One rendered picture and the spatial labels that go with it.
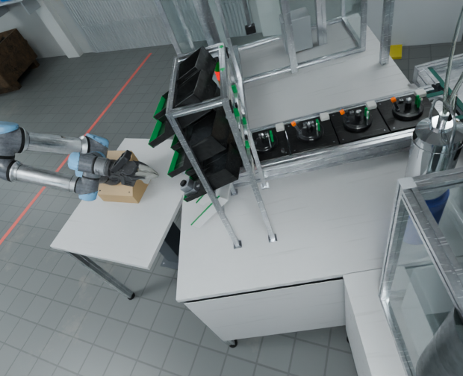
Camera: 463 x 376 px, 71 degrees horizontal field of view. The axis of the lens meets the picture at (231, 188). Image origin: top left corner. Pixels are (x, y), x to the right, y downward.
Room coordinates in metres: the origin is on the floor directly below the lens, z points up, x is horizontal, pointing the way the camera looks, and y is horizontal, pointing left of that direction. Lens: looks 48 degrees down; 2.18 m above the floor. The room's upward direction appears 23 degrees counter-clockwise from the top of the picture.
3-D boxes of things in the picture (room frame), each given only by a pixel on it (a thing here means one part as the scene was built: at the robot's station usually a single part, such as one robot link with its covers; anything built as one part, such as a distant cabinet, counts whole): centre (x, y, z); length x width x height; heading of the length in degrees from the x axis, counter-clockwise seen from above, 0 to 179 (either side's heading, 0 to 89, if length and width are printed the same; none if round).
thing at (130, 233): (1.51, 0.56, 0.84); 0.90 x 0.70 x 0.03; 144
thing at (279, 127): (1.31, -0.26, 1.01); 0.24 x 0.24 x 0.13; 75
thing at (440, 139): (0.59, -0.63, 1.32); 0.14 x 0.14 x 0.38
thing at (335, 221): (1.26, -0.45, 0.85); 1.50 x 1.41 x 0.03; 165
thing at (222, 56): (0.99, -0.04, 1.26); 0.36 x 0.21 x 0.80; 165
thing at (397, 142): (1.25, -0.48, 0.91); 1.24 x 0.33 x 0.10; 75
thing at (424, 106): (1.12, -0.97, 1.01); 0.24 x 0.24 x 0.13; 75
